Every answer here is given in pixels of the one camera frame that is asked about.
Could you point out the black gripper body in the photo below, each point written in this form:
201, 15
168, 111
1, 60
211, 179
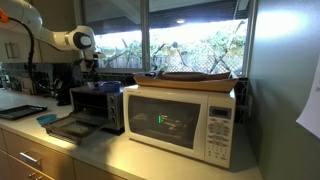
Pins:
92, 66

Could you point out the purple plastic bowl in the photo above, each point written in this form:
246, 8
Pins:
91, 86

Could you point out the blue plastic bowl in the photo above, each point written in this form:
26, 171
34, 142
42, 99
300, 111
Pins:
111, 86

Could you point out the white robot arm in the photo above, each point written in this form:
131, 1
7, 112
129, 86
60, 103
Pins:
50, 33

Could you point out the small blue bowl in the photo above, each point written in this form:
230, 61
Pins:
46, 119

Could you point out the white microwave oven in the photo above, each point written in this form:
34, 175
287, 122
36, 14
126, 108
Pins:
173, 123

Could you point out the dark wooden bowl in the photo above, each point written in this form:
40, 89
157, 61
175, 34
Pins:
190, 76

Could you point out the black coffee maker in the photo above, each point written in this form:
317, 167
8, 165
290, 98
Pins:
65, 86

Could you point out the black silver toaster oven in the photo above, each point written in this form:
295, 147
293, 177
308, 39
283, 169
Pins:
96, 108

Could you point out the wooden cutting boards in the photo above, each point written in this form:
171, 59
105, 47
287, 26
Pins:
26, 85

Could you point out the black baking tray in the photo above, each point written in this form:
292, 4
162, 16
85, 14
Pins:
18, 111

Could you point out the light wooden tray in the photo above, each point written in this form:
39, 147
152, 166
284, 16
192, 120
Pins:
186, 85

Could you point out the round ceiling light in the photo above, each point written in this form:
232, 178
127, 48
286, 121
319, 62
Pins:
180, 21

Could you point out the white paper sheet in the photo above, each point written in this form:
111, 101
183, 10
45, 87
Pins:
313, 106

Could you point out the grey window frame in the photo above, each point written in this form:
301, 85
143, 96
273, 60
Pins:
144, 35

